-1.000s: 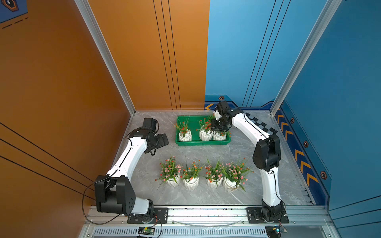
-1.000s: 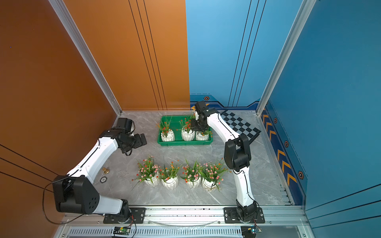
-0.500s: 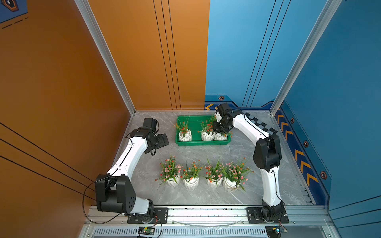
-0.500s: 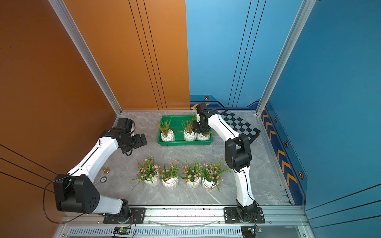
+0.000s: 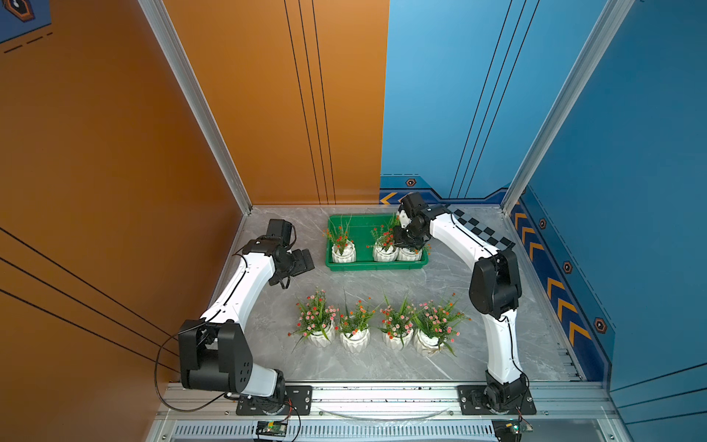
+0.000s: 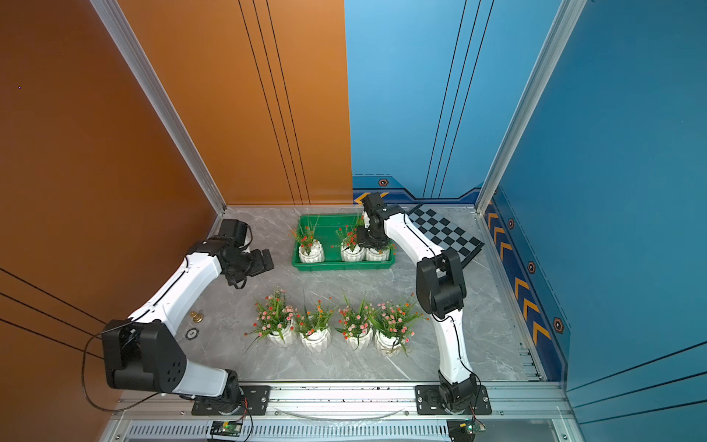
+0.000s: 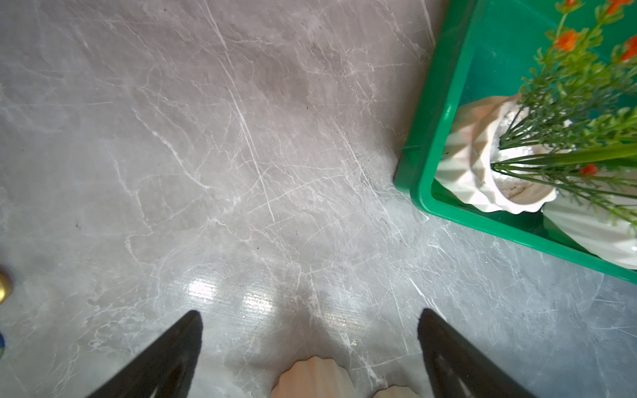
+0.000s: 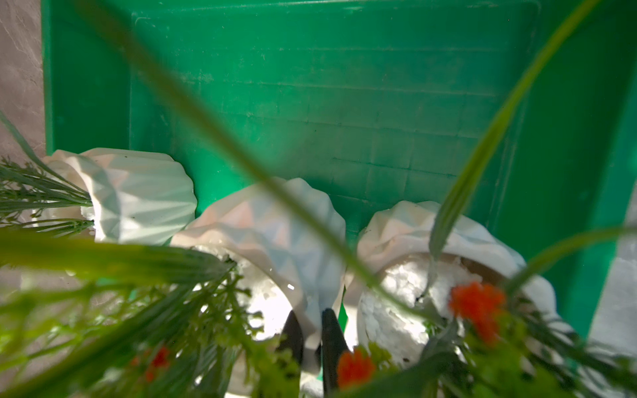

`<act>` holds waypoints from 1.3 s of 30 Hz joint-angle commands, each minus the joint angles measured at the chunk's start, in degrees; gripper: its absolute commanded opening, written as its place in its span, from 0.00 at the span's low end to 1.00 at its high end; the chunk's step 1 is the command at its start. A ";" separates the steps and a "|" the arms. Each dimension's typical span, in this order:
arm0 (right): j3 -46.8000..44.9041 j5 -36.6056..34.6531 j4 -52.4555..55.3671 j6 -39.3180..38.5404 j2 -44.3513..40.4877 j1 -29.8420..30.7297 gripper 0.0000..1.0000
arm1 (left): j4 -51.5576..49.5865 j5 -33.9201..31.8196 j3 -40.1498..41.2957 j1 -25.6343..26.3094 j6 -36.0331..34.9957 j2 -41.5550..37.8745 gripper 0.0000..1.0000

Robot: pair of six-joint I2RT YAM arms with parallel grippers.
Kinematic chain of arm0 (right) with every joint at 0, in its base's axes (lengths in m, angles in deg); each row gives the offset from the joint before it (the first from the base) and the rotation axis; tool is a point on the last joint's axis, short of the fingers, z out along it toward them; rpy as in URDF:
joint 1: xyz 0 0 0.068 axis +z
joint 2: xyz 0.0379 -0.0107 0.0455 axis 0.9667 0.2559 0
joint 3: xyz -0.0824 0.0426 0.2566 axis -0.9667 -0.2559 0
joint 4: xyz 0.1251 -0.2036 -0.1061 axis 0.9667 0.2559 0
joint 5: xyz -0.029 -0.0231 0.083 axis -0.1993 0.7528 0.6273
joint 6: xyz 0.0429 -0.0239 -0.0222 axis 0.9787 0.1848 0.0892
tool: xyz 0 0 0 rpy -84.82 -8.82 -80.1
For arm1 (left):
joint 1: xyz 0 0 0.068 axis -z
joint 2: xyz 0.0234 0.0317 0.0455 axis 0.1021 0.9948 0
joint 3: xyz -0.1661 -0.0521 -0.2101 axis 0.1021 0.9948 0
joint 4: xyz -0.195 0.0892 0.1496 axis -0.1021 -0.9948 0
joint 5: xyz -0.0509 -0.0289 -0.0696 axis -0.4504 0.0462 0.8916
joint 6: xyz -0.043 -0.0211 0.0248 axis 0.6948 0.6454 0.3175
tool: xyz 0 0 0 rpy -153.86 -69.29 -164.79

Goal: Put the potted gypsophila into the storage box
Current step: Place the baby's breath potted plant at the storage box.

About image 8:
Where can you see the orange flower pot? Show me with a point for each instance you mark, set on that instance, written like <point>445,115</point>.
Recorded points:
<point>491,339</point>

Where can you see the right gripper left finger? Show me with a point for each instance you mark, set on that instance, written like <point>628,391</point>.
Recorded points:
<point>292,338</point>

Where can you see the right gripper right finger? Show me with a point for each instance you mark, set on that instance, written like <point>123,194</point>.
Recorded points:
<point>333,347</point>

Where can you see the green plastic storage tray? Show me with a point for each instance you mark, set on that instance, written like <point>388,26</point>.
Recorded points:
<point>373,102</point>

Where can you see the red flower pot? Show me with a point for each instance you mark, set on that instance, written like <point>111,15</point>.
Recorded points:
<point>113,196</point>
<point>157,320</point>

